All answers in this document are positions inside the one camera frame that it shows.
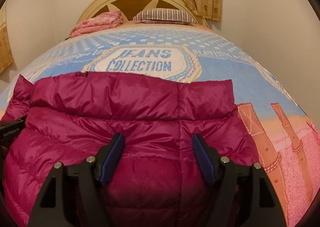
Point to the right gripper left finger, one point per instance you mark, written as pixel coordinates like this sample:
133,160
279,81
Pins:
70,195

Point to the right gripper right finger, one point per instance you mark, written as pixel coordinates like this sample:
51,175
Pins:
239,195

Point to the magenta puffer jacket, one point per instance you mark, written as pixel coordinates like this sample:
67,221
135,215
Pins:
157,181

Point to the blue pink printed bedspread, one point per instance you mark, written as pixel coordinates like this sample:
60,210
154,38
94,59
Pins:
286,140

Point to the beige curtain left window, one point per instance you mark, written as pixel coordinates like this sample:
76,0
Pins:
6,58

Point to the folded pink blanket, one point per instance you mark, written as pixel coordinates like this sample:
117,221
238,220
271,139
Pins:
103,21

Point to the cream wooden headboard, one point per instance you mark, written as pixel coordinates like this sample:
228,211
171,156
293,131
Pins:
129,8

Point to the striped pillow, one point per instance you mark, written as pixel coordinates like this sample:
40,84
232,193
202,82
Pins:
165,14

